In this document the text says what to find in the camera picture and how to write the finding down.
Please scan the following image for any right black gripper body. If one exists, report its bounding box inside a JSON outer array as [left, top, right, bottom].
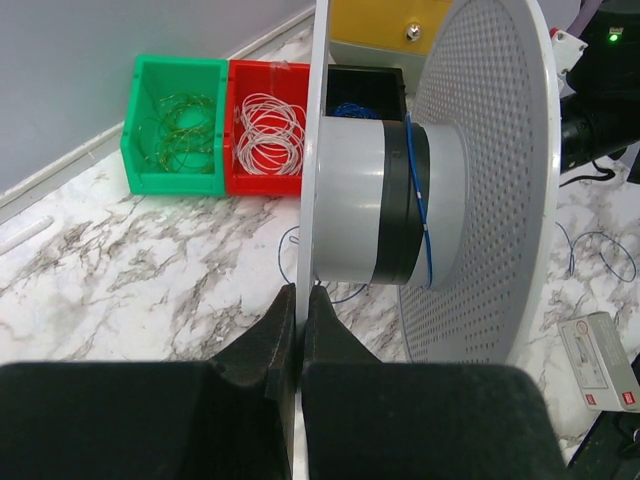
[[560, 0, 639, 183]]

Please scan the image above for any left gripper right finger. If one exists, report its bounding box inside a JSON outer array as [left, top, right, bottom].
[[301, 287, 568, 479]]

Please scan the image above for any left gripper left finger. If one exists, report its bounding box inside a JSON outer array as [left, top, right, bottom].
[[1, 285, 295, 479]]

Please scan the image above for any blue cable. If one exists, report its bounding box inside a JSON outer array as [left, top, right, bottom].
[[277, 112, 640, 305], [333, 101, 381, 121]]

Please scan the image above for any grey plastic cable spool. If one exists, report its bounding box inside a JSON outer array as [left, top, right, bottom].
[[292, 0, 566, 480]]

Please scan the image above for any black plastic bin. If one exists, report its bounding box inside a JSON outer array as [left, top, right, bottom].
[[326, 65, 407, 121]]

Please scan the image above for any small grey staples box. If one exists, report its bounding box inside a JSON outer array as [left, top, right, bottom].
[[558, 311, 639, 413]]

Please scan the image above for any black mounting base bar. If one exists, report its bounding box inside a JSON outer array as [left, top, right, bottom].
[[567, 412, 640, 480]]

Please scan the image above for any white chalk stick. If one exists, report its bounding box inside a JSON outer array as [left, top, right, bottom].
[[0, 216, 54, 255]]

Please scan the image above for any green plastic bin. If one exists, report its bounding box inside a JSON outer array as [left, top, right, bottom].
[[120, 55, 229, 197]]

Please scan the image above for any red plastic bin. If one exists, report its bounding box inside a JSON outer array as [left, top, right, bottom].
[[224, 60, 310, 197]]

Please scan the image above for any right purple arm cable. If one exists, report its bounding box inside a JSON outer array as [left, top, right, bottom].
[[572, 0, 604, 36]]

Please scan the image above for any blue coiled cable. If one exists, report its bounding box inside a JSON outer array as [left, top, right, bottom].
[[333, 101, 381, 121]]

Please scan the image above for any green coiled cable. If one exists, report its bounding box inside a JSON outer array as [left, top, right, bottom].
[[132, 94, 219, 175]]

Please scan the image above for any white coiled cable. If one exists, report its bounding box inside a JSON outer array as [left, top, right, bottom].
[[233, 91, 307, 177]]

